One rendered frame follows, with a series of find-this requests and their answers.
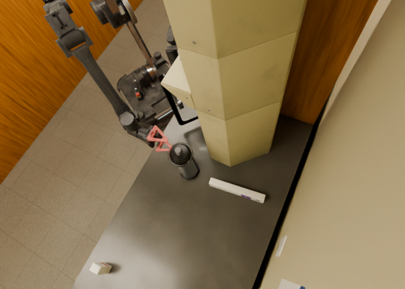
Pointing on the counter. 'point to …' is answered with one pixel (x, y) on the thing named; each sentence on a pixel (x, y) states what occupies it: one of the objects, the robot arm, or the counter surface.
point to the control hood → (178, 83)
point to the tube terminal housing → (240, 96)
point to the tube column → (232, 15)
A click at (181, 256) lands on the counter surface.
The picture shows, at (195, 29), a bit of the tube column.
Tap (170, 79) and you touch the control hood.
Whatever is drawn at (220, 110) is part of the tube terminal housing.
